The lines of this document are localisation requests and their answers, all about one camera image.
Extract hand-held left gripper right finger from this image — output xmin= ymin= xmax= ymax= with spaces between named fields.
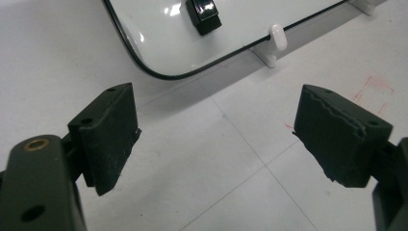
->
xmin=293 ymin=84 xmax=394 ymax=189

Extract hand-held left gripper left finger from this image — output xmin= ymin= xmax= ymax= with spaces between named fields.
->
xmin=67 ymin=82 xmax=142 ymax=197

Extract white appliance with black trim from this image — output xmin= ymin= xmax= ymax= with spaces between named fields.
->
xmin=101 ymin=0 xmax=389 ymax=81

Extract black glossy handle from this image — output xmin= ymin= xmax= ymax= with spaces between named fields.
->
xmin=185 ymin=0 xmax=223 ymax=37

